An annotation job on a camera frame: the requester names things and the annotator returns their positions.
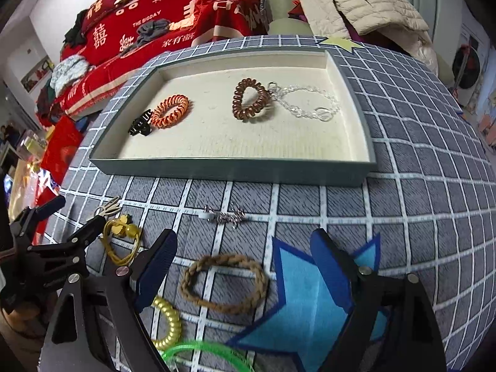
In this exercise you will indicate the washing machine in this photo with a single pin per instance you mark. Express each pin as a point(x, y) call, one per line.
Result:
point(470, 59)

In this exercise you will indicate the black clothing on sofa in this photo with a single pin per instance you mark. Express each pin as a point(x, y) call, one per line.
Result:
point(74, 36)

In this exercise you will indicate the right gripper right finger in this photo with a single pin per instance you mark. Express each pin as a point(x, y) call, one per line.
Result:
point(412, 340)

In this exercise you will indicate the green jewelry tray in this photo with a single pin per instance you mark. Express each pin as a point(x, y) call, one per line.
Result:
point(274, 115)

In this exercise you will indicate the green armchair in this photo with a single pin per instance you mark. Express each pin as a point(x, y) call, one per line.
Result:
point(286, 4)

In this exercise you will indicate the red gift bag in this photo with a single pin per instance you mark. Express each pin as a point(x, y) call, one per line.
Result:
point(63, 145)

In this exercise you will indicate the light patterned folded blanket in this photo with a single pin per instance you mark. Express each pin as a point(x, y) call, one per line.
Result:
point(67, 72)

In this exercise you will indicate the wall painting landscape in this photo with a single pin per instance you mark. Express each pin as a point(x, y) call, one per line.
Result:
point(43, 68)

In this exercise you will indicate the silver star hair clip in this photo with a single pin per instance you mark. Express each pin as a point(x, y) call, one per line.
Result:
point(234, 219)

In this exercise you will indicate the red covered sofa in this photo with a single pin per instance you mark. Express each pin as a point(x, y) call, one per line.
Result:
point(112, 39)

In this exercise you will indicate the red embroidered pillow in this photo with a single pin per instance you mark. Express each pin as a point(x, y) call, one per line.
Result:
point(97, 11)

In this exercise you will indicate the black hair claw clip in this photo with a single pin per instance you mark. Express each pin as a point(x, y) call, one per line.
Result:
point(141, 124)

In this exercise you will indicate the beige down jacket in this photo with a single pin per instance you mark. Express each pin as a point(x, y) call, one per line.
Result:
point(397, 20)

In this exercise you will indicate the grey clothing on sofa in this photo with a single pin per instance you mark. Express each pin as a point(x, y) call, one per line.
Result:
point(147, 32)

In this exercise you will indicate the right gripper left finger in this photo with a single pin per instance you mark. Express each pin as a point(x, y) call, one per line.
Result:
point(74, 341)

